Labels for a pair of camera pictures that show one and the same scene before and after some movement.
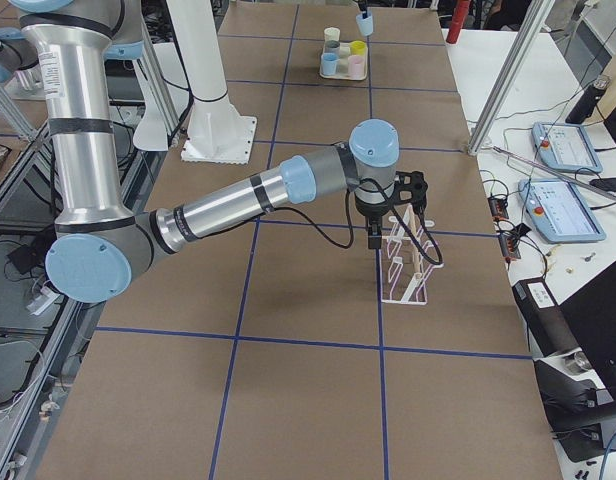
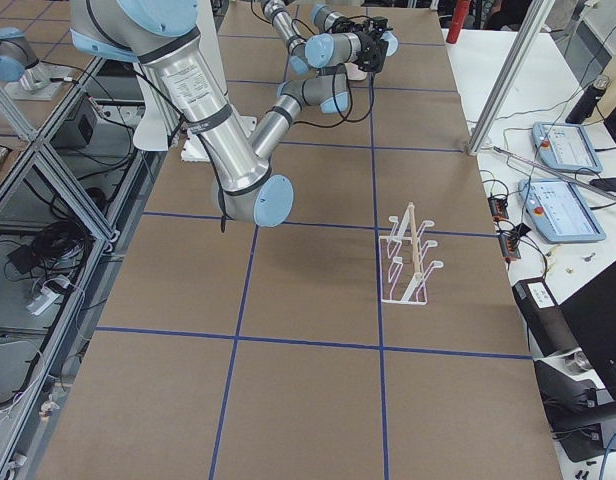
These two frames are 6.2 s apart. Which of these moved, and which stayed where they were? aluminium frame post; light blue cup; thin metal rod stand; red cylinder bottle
Moved: light blue cup
Stayed: aluminium frame post; thin metal rod stand; red cylinder bottle
